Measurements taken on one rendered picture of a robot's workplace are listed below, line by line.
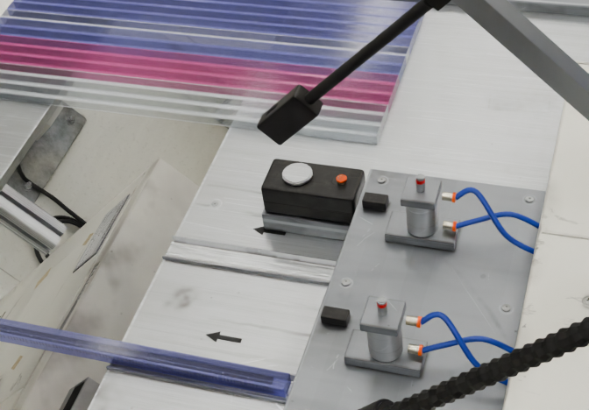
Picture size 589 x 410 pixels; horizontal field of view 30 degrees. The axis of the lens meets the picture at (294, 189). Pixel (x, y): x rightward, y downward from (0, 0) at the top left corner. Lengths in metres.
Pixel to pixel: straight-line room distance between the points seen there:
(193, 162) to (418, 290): 1.55
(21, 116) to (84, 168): 1.07
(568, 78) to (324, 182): 0.26
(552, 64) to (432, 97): 0.35
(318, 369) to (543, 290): 0.15
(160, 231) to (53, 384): 0.25
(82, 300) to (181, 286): 0.41
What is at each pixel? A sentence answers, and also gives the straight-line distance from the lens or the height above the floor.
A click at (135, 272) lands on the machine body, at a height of 0.62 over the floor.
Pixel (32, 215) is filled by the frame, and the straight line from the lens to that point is 1.66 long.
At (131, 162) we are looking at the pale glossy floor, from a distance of 2.19.
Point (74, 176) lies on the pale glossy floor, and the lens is 2.11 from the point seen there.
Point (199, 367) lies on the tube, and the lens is 0.79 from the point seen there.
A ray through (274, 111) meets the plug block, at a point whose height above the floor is 1.18.
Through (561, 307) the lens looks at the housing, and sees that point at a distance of 0.72.
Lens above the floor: 1.67
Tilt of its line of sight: 44 degrees down
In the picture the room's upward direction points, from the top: 54 degrees clockwise
